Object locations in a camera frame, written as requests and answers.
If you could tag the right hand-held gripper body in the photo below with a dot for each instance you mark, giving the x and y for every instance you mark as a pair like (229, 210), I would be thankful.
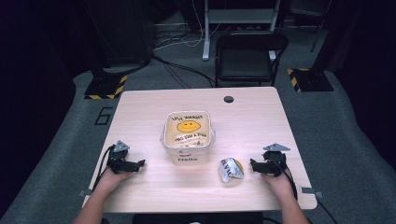
(274, 161)

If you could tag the black striped stand base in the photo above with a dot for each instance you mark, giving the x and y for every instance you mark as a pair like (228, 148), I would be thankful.
(309, 79)
(106, 87)

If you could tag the black folding chair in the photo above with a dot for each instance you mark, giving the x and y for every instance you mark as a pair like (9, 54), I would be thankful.
(249, 59)

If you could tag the grey table clamp bracket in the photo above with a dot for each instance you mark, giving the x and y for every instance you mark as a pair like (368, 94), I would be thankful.
(84, 193)
(310, 191)

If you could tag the white bin with plastic liner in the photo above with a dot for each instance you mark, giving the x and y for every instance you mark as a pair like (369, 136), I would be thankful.
(187, 137)

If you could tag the white metal stand frame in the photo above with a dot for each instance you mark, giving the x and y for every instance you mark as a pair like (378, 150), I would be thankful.
(236, 18)

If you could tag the person's right hand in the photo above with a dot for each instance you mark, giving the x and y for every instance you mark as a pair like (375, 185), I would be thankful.
(279, 185)

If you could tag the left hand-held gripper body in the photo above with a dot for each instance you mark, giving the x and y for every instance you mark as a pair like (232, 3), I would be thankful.
(119, 157)

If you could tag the person's left hand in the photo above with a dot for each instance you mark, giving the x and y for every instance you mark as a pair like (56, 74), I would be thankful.
(110, 180)

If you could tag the silver wrapper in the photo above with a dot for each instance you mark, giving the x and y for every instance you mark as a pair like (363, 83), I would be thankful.
(230, 169)

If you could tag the black table grommet hole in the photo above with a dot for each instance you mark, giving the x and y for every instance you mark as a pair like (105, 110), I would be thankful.
(228, 99)

